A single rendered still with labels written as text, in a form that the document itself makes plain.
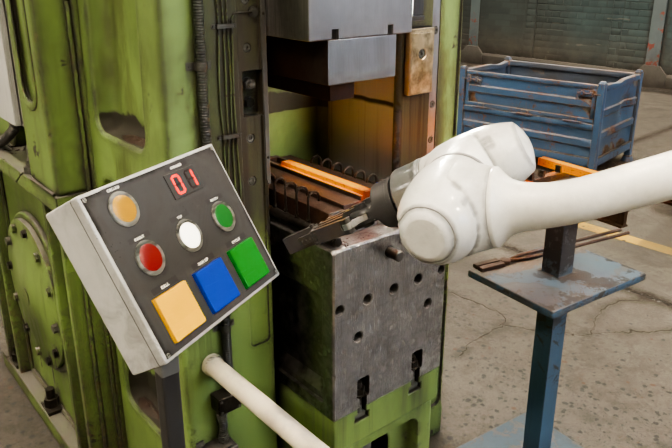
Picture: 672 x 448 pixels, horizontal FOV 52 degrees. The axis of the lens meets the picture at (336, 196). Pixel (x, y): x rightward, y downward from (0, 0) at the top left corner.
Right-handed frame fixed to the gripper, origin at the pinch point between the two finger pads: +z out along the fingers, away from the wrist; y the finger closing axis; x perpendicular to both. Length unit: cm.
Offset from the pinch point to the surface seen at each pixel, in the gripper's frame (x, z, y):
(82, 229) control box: 17.8, 15.3, -27.1
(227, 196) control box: 12.2, 13.2, 3.6
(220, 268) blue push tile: 2.0, 12.5, -7.9
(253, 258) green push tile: 0.1, 12.5, 1.0
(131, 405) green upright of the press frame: -29, 98, 28
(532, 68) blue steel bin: -13, 63, 506
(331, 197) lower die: 0.5, 17.4, 43.1
